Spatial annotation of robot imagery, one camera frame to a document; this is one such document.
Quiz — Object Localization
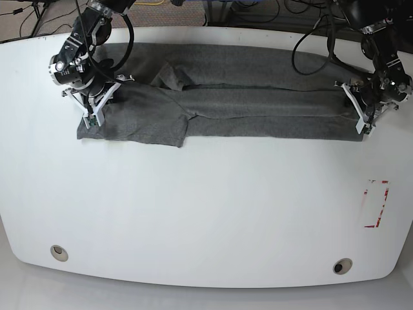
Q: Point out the white right-arm gripper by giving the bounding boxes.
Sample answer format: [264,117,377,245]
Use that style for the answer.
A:
[62,81,121,128]

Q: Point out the white left-arm gripper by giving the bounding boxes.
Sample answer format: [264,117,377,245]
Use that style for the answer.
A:
[334,80,403,135]

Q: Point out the grey t-shirt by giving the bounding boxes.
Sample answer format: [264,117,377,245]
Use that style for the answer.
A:
[77,43,363,147]

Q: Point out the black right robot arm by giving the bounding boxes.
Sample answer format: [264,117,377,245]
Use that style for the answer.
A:
[48,1,134,129]

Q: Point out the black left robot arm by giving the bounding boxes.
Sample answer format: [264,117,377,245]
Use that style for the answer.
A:
[336,1,412,134]

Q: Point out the red tape marking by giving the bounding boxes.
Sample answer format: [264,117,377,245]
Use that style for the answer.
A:
[361,180,390,229]

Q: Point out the black tripod stand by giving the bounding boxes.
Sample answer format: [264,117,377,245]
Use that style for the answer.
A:
[19,0,55,39]

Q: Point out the left table grommet hole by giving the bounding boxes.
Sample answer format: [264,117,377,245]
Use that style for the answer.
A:
[50,245,68,262]

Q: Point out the table grommet hole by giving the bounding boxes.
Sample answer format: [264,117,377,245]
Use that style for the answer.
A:
[333,258,352,275]
[50,245,68,262]

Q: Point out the right table grommet hole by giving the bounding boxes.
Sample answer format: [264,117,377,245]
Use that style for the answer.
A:
[333,258,352,275]

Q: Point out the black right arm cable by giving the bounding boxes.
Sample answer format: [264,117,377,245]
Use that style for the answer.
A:
[76,0,136,81]

